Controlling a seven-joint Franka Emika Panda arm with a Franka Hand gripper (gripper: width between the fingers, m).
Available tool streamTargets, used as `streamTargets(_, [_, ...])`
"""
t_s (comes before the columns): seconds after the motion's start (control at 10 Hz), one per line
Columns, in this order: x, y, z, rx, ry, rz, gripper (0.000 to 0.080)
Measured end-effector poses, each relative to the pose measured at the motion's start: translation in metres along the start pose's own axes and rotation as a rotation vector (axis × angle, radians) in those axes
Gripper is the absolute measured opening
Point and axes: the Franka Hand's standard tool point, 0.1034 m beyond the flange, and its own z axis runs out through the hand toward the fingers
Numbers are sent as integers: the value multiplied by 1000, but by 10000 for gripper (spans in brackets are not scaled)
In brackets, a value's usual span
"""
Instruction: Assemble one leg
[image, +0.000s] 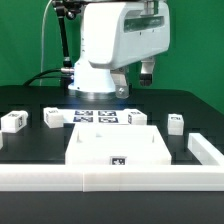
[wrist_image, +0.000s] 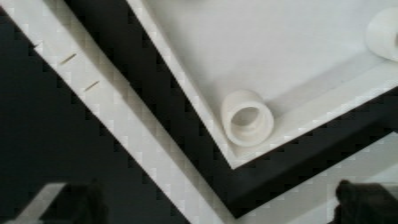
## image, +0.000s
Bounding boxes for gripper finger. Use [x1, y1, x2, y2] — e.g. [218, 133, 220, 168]
[139, 57, 155, 86]
[111, 67, 129, 99]

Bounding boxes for white square tabletop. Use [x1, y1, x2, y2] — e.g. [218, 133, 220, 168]
[65, 124, 172, 165]

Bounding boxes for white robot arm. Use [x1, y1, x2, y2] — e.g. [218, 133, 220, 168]
[68, 0, 170, 100]

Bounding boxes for fiducial marker sheet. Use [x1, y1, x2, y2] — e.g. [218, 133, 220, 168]
[60, 109, 128, 124]

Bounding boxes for white U-shaped fence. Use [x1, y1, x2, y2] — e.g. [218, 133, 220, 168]
[0, 141, 224, 192]

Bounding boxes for black cables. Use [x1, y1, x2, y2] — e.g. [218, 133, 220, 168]
[22, 67, 75, 87]

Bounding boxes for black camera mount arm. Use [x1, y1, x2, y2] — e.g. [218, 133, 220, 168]
[52, 0, 81, 67]

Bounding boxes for white cable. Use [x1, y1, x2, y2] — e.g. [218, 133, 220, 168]
[39, 0, 54, 87]

